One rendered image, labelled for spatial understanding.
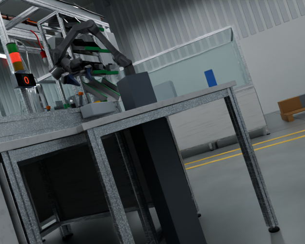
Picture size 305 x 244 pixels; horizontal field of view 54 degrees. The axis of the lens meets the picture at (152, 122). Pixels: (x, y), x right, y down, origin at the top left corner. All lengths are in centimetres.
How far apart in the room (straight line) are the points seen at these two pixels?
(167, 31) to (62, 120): 920
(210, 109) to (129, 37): 596
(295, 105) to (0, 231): 636
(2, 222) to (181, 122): 469
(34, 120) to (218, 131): 444
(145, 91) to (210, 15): 881
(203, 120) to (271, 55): 519
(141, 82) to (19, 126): 72
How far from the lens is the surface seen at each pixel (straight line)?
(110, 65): 212
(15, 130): 121
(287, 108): 685
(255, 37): 1021
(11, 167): 108
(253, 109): 543
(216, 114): 542
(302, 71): 1025
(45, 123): 132
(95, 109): 149
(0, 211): 104
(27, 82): 173
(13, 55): 177
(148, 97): 164
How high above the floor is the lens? 76
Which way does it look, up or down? 1 degrees up
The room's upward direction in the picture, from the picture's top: 18 degrees counter-clockwise
